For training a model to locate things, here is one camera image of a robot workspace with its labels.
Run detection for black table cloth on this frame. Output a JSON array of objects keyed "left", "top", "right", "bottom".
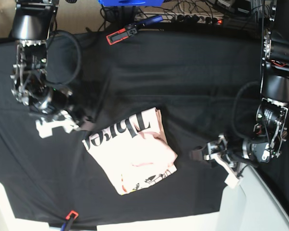
[{"left": 0, "top": 31, "right": 261, "bottom": 227}]

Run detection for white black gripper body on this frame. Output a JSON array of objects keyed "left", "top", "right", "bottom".
[{"left": 203, "top": 134, "right": 258, "bottom": 178}]

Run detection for orange black clamp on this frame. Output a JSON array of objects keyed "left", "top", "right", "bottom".
[{"left": 106, "top": 14, "right": 163, "bottom": 45}]

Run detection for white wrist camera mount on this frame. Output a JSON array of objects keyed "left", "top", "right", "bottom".
[{"left": 224, "top": 173, "right": 243, "bottom": 189}]

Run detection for metal black gripper body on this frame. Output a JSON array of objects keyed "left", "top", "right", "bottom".
[{"left": 35, "top": 110, "right": 89, "bottom": 139}]

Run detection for robot arm left side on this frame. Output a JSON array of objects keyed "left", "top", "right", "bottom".
[{"left": 190, "top": 0, "right": 289, "bottom": 180}]

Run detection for blue box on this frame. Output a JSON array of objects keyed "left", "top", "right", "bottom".
[{"left": 98, "top": 0, "right": 164, "bottom": 7}]

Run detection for pink T-shirt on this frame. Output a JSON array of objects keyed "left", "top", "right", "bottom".
[{"left": 82, "top": 107, "right": 177, "bottom": 195}]

